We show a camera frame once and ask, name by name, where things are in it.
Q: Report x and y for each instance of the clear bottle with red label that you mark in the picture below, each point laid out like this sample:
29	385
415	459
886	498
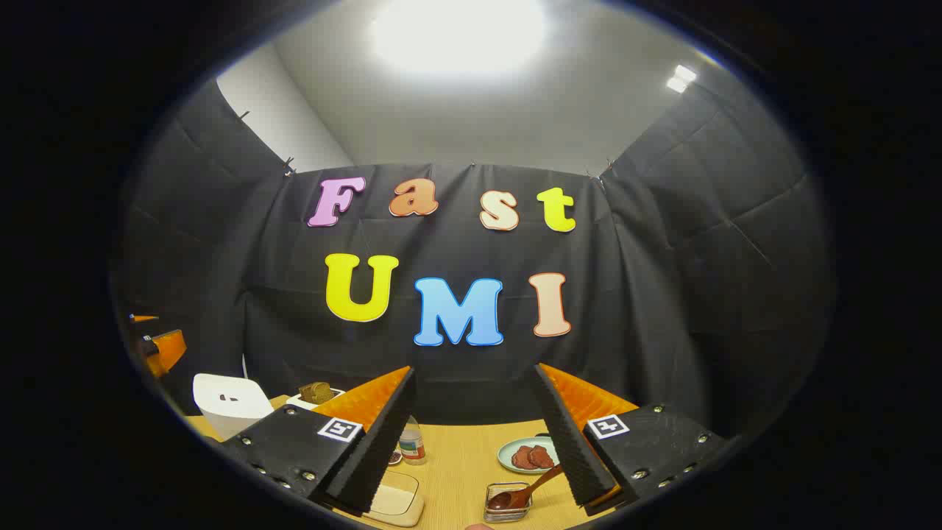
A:
412	445

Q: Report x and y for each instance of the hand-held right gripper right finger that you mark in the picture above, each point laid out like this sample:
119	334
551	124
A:
570	442

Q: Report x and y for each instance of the white toaster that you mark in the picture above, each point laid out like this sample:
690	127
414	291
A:
296	402

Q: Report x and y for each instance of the red meat slice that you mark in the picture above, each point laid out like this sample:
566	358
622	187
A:
543	456
522	458

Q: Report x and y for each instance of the white divided grain dish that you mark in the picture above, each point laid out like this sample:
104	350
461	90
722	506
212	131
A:
395	457

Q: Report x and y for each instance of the pale green plate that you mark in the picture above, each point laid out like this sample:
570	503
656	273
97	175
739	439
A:
506	456

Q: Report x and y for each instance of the small ceiling light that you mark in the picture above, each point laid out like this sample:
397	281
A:
681	77

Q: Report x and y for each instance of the beige square tray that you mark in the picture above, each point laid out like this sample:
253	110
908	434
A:
394	500

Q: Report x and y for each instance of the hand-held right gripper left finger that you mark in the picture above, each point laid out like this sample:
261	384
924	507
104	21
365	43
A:
375	449

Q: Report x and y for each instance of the white rice cooker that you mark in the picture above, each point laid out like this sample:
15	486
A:
228	412

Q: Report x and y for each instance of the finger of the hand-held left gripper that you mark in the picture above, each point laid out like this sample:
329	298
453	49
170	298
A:
143	319
168	350

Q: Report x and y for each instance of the brown wooden spoon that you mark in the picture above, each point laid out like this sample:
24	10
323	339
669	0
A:
508	499

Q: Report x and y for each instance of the brown bread slice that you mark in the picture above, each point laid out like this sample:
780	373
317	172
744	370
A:
316	392

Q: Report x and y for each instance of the large ceiling light panel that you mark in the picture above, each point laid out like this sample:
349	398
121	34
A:
456	33

